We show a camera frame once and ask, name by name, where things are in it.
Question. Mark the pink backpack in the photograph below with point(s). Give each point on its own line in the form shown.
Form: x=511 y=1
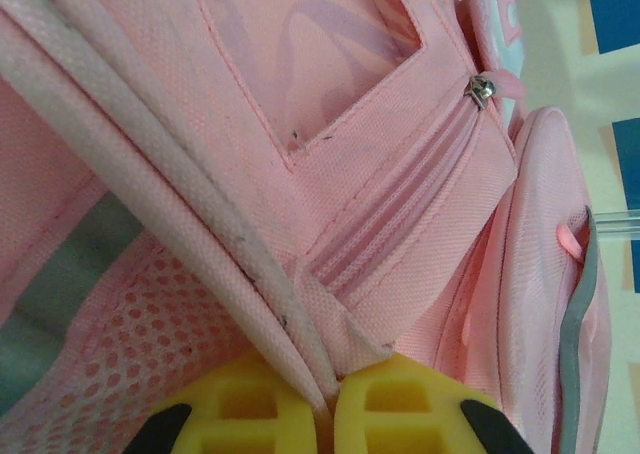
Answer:
x=300 y=174

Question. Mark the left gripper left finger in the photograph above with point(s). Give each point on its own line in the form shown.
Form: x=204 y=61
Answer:
x=240 y=414

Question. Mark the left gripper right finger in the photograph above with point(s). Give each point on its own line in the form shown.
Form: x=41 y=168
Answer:
x=400 y=414

